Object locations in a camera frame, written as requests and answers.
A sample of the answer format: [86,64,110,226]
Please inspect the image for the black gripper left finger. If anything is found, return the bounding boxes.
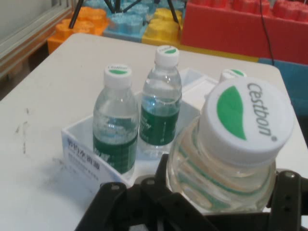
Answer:
[74,154,223,231]

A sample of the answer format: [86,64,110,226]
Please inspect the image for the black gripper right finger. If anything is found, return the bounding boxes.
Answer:
[266,169,305,231]

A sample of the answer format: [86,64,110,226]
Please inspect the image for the water bottle green label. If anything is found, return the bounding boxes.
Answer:
[92,63,140,175]
[219,69,247,84]
[140,45,183,156]
[167,77,297,214]

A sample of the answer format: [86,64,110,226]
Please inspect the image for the white cardboard box blue print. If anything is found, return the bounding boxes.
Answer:
[60,67,226,194]

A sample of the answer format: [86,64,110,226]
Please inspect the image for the yellow giant building block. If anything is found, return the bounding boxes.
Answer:
[141,8,185,48]

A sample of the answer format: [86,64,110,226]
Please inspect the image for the red giant building block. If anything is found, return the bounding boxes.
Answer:
[180,0,308,60]

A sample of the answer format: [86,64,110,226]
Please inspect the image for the light blue giant building block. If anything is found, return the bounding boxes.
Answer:
[103,0,157,43]

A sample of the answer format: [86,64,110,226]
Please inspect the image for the orange giant building block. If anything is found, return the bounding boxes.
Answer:
[47,6,111,55]

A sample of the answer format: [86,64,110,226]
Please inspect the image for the black tripod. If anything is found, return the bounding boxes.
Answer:
[68,0,181,31]

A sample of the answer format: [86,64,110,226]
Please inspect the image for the aluminium frame rail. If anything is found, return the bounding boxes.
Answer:
[0,0,81,81]

